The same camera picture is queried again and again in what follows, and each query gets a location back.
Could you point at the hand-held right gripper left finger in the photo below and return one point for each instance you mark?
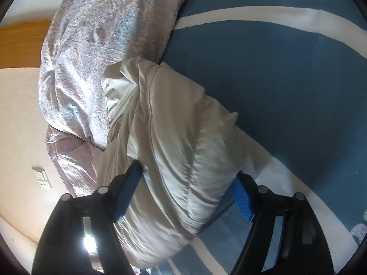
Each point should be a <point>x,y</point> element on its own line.
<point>128,192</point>

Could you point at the beige puffer jacket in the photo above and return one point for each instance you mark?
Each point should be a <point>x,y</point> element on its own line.
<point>177,149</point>

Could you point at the white wall socket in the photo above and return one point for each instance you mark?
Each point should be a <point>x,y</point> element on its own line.
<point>41,178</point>

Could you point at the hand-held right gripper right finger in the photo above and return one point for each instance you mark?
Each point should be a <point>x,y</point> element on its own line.
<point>242,201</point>

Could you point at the bed with blue striped sheet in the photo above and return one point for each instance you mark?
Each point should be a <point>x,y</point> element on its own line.
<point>272,91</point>

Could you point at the wooden framed wardrobe door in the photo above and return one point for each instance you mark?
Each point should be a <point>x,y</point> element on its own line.
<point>23,44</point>

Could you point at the pink floral duvet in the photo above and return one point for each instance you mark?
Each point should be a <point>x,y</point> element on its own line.
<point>100,34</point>

